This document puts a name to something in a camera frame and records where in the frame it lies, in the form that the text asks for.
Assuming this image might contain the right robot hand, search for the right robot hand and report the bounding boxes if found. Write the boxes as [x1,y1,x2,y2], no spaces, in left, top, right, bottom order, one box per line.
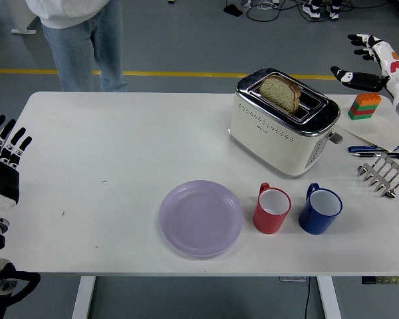
[330,33,399,100]

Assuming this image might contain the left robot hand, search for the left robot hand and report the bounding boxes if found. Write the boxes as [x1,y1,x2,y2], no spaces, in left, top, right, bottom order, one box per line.
[0,114,33,219]

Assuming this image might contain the brown bread slice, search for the brown bread slice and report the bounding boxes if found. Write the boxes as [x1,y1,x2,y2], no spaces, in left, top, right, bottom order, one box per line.
[259,74,302,116]

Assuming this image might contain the purple plastic plate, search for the purple plastic plate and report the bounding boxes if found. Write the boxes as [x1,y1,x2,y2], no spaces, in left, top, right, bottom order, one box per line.
[158,179,245,261]

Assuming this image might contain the orange green red brick stack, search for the orange green red brick stack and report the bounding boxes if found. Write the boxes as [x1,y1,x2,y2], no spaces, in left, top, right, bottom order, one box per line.
[347,92,382,120]

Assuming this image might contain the white paper sheets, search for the white paper sheets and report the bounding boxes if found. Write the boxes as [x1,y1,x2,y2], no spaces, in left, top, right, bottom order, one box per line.
[337,96,399,154]

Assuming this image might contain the blue pen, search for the blue pen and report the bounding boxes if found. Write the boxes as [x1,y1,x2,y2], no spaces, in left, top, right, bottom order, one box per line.
[347,144,399,154]

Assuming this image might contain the black pen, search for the black pen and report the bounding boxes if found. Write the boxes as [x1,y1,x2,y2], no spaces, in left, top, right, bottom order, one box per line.
[351,152,399,159]

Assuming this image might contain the white black sneaker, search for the white black sneaker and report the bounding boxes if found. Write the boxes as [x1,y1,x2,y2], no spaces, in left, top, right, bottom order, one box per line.
[301,0,322,21]
[325,0,342,21]

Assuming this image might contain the metal toast rack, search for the metal toast rack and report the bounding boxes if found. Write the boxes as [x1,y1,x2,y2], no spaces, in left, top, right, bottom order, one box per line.
[356,156,399,200]

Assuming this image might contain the cream chrome toaster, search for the cream chrome toaster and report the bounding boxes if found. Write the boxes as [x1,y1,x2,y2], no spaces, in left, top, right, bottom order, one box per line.
[228,67,344,180]

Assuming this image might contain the white table leg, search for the white table leg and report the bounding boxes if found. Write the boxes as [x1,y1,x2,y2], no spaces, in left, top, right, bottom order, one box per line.
[71,275,96,319]
[316,275,342,319]

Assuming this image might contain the person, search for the person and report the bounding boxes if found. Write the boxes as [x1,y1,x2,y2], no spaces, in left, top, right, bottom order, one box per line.
[23,0,129,93]

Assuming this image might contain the white furniture base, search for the white furniture base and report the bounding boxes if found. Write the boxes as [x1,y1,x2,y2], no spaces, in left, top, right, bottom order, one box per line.
[5,0,43,35]

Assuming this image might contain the blue enamel mug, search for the blue enamel mug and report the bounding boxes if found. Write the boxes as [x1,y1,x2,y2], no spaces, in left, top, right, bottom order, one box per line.
[298,182,343,236]

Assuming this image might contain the black foot pedal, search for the black foot pedal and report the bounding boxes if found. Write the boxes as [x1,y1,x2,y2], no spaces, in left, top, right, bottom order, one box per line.
[223,3,243,17]

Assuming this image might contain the red enamel mug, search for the red enamel mug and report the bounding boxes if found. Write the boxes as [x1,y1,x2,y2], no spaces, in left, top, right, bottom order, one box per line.
[252,181,292,235]

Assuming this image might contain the black table control panel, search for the black table control panel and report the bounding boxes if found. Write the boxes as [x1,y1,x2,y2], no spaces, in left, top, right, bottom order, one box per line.
[361,275,399,286]

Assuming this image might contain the black floor cable tangle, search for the black floor cable tangle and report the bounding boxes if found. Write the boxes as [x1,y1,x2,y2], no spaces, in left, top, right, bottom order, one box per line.
[245,0,399,23]

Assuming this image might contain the thin black hanging cable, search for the thin black hanging cable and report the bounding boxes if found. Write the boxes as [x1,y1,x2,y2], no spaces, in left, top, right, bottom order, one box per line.
[302,276,312,319]

